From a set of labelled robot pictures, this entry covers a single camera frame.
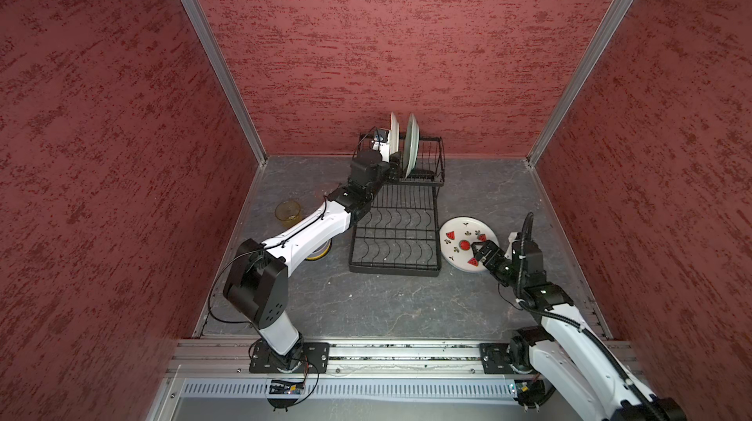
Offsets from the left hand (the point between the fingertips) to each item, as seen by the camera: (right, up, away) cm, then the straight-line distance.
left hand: (393, 155), depth 82 cm
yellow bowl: (-22, -29, +4) cm, 36 cm away
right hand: (+25, -30, +3) cm, 39 cm away
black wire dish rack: (+3, -25, +16) cm, 30 cm away
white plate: (+23, -26, +16) cm, 38 cm away
